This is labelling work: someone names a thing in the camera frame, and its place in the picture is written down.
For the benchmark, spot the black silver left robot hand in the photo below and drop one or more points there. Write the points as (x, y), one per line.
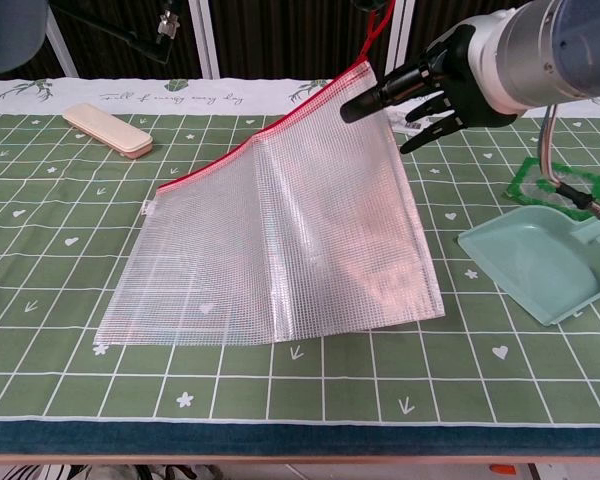
(372, 4)

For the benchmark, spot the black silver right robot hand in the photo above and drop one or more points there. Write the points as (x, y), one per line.
(465, 80)

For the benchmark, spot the clear mesh zipper pouch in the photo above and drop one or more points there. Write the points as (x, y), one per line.
(290, 225)

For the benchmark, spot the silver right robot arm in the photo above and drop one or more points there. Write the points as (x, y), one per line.
(560, 50)

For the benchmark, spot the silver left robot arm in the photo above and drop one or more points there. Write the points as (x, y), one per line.
(5, 30)

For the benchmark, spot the printed card packet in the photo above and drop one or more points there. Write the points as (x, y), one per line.
(397, 120)

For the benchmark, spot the teal plastic dustpan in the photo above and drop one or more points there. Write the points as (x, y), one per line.
(530, 265)

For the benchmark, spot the black bar metal clamp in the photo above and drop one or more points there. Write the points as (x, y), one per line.
(125, 30)

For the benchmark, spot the cream oblong pencil case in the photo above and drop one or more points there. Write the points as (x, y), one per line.
(110, 131)

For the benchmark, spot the green grid tablecloth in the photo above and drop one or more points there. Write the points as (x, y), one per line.
(130, 300)

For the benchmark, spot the white aluminium partition post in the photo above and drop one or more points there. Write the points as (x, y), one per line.
(204, 40)
(399, 30)
(62, 50)

